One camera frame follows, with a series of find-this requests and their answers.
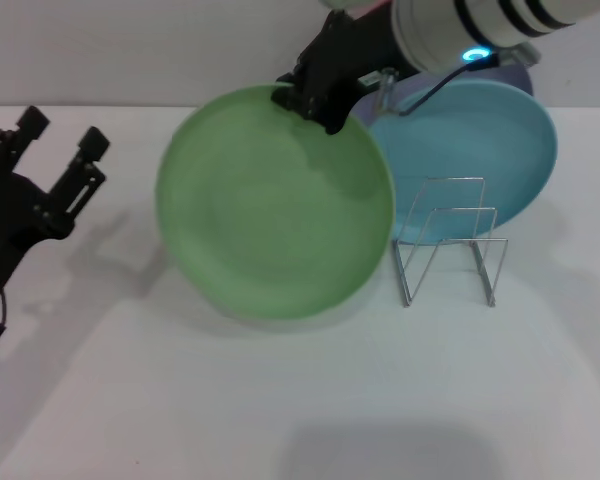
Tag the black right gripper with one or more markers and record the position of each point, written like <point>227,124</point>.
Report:
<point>345,55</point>

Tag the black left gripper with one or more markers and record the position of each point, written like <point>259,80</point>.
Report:
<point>5,220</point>

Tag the purple round plate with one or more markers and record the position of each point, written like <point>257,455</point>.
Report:
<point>515,77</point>

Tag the teal blue round plate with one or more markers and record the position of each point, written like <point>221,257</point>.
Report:
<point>480,145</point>

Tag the green round plate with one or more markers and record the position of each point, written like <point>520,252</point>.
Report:
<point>275,210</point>

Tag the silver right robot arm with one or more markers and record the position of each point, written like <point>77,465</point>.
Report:
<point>480,25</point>

